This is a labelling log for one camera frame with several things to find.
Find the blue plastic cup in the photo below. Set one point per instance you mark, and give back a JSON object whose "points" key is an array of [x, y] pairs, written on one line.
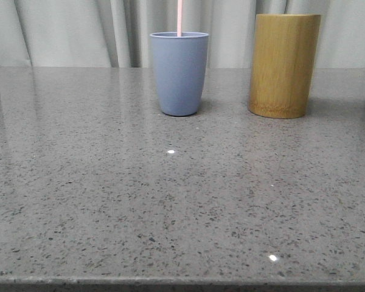
{"points": [[179, 64]]}

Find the pink chopstick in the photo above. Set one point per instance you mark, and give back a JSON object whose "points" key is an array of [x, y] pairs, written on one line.
{"points": [[179, 18]]}

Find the bamboo wooden cup holder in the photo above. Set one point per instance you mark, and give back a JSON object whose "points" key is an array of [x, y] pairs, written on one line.
{"points": [[282, 65]]}

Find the grey-white curtain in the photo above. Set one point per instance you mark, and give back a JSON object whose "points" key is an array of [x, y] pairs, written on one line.
{"points": [[116, 33]]}

